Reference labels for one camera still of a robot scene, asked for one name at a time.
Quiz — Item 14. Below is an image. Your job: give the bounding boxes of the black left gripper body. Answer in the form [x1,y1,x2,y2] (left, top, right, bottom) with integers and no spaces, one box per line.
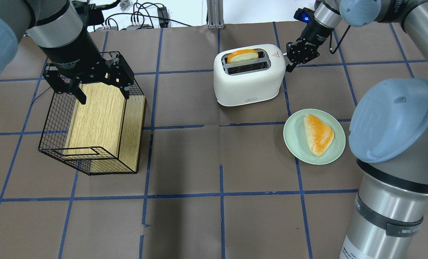
[42,31,108,85]

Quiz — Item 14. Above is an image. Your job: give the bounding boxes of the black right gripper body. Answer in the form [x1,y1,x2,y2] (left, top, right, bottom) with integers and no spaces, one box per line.
[294,22,334,64]

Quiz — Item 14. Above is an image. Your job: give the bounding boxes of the white toaster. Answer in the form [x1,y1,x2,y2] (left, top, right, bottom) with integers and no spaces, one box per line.
[213,44,286,106]

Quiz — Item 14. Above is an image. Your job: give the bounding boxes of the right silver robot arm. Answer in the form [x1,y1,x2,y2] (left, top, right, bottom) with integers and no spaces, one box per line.
[286,0,428,259]

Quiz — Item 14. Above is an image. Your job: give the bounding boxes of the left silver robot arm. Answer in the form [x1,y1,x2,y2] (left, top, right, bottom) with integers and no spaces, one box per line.
[0,0,135,104]

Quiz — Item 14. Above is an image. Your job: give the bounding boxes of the bread slice in toaster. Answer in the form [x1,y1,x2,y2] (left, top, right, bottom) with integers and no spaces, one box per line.
[226,49,259,64]

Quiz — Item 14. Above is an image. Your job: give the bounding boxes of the light green plate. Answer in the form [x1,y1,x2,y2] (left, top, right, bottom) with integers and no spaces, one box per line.
[283,109,346,164]

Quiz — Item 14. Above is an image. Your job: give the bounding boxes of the bread slice on plate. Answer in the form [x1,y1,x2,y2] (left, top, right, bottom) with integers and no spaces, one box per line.
[304,114,335,157]

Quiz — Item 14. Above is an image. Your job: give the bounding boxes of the brown grid table mat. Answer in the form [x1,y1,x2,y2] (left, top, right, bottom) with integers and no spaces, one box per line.
[0,22,428,259]

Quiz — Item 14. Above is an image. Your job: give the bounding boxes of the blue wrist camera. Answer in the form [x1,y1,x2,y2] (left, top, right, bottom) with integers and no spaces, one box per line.
[293,7,315,23]

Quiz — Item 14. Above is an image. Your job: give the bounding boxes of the wire and wood rack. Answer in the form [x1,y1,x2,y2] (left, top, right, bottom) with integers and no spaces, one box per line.
[38,51,147,176]

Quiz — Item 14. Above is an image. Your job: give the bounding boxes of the aluminium frame post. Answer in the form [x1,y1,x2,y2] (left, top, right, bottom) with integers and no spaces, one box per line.
[207,0,225,29]

